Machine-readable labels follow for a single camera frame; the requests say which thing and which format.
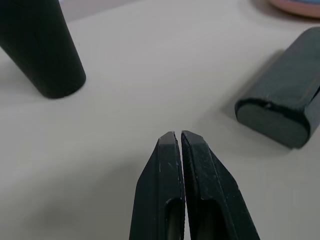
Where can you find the black tapered pen holder cup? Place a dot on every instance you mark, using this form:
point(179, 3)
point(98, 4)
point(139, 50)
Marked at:
point(42, 50)

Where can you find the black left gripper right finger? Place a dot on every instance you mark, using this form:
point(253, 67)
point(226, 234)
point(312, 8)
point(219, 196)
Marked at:
point(212, 190)

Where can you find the dark green glasses case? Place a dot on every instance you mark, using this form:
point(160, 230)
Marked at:
point(282, 100)

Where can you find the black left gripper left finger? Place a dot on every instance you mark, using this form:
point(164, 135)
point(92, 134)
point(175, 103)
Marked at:
point(160, 190)

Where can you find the pink round plate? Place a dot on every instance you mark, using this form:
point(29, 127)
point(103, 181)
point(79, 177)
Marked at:
point(295, 6)

